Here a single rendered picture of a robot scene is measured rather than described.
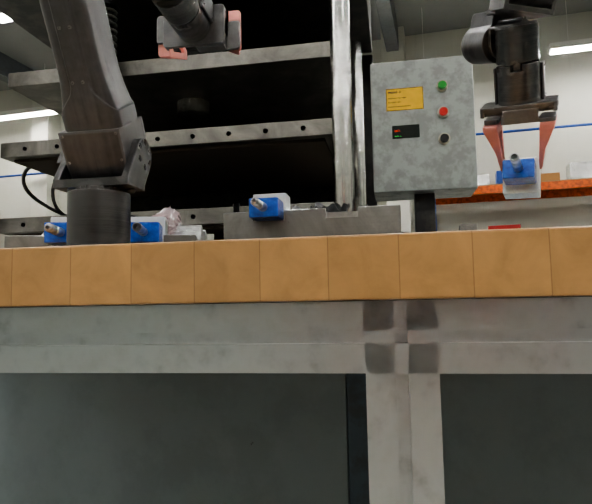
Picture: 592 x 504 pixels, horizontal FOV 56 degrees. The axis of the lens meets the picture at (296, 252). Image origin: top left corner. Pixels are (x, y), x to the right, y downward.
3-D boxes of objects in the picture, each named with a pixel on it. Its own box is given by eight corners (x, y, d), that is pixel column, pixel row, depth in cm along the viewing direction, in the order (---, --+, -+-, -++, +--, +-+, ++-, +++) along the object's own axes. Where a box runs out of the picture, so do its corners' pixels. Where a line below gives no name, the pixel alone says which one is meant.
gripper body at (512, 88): (486, 115, 86) (483, 65, 84) (559, 107, 82) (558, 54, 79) (479, 122, 81) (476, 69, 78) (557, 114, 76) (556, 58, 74)
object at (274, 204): (272, 220, 73) (271, 179, 73) (235, 221, 74) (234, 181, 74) (290, 231, 86) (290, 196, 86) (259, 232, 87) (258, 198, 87)
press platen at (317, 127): (333, 134, 164) (333, 117, 165) (-1, 158, 183) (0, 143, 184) (352, 184, 237) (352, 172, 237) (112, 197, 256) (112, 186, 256)
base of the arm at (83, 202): (33, 199, 63) (-11, 188, 56) (202, 190, 60) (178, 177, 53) (31, 270, 63) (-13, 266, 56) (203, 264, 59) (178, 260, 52)
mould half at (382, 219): (402, 267, 78) (399, 172, 79) (223, 273, 83) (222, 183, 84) (400, 279, 127) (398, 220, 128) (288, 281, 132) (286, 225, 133)
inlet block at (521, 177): (534, 175, 73) (534, 135, 73) (493, 178, 75) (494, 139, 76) (540, 197, 84) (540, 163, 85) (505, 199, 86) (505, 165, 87)
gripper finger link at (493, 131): (490, 166, 89) (487, 106, 86) (539, 163, 86) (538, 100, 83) (484, 177, 83) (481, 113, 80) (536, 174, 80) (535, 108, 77)
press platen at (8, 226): (335, 218, 162) (335, 201, 163) (-3, 233, 181) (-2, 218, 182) (354, 242, 235) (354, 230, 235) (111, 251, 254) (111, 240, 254)
